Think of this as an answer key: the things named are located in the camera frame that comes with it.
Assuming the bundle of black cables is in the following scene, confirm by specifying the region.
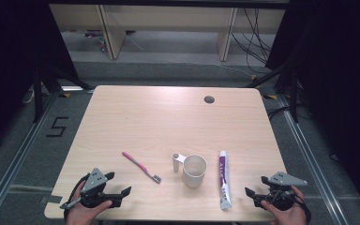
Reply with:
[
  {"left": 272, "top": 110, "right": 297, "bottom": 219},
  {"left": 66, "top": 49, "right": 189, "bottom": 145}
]
[{"left": 231, "top": 7, "right": 274, "bottom": 75}]

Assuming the aluminium floor rail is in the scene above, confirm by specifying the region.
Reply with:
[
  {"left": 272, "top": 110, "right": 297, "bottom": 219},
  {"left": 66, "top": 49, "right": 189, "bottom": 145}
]
[
  {"left": 277, "top": 94, "right": 352, "bottom": 225},
  {"left": 0, "top": 90, "right": 60, "bottom": 221}
]

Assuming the person's left hand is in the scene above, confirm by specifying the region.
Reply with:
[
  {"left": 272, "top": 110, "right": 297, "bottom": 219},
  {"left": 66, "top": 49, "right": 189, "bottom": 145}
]
[{"left": 66, "top": 180, "right": 113, "bottom": 225}]

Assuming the white purple toothpaste tube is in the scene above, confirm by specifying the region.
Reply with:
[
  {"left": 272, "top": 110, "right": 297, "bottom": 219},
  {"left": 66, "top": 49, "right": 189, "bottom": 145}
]
[{"left": 218, "top": 150, "right": 233, "bottom": 211}]

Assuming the person's right hand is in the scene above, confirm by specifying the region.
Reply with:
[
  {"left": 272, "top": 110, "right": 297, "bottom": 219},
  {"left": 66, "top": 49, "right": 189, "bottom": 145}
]
[{"left": 260, "top": 186, "right": 308, "bottom": 225}]

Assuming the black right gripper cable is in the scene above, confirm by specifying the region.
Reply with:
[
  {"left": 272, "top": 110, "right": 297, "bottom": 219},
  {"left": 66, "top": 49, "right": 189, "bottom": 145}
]
[{"left": 293, "top": 192, "right": 312, "bottom": 225}]

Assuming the white cup with holder handle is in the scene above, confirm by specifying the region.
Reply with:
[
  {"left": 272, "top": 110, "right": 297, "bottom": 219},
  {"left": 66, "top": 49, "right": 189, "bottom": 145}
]
[{"left": 172, "top": 152, "right": 208, "bottom": 189}]

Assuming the black metal stand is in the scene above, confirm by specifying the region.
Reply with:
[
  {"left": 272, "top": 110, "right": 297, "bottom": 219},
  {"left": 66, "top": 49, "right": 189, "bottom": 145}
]
[
  {"left": 32, "top": 63, "right": 94, "bottom": 124},
  {"left": 246, "top": 60, "right": 300, "bottom": 124}
]

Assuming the black curtain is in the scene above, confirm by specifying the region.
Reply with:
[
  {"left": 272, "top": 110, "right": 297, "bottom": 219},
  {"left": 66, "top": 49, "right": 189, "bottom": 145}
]
[
  {"left": 264, "top": 0, "right": 360, "bottom": 218},
  {"left": 0, "top": 0, "right": 80, "bottom": 158}
]

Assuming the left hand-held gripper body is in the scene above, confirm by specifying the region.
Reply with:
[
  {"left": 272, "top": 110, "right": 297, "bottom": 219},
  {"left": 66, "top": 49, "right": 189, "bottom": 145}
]
[{"left": 59, "top": 167, "right": 122, "bottom": 210}]

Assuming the pink toothbrush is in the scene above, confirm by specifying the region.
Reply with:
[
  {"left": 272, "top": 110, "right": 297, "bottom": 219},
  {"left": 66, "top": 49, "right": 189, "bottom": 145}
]
[{"left": 121, "top": 151, "right": 163, "bottom": 185}]

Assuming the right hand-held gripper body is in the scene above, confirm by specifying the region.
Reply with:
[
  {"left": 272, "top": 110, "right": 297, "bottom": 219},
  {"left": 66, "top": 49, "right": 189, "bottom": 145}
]
[{"left": 255, "top": 171, "right": 309, "bottom": 212}]

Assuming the small coloured floor clutter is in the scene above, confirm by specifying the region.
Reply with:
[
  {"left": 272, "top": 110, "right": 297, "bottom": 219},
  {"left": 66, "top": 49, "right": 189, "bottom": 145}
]
[{"left": 82, "top": 29, "right": 108, "bottom": 53}]

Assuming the black floor cable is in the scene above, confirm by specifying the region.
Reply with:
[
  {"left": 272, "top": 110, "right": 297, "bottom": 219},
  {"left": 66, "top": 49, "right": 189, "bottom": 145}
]
[{"left": 267, "top": 105, "right": 293, "bottom": 121}]

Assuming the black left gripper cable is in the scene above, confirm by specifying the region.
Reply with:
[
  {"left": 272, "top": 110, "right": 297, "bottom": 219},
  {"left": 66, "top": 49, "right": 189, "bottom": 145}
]
[{"left": 63, "top": 173, "right": 90, "bottom": 221}]

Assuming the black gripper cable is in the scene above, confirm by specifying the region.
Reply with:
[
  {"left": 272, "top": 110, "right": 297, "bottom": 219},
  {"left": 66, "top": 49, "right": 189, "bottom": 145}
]
[
  {"left": 63, "top": 173, "right": 90, "bottom": 221},
  {"left": 293, "top": 192, "right": 312, "bottom": 225}
]

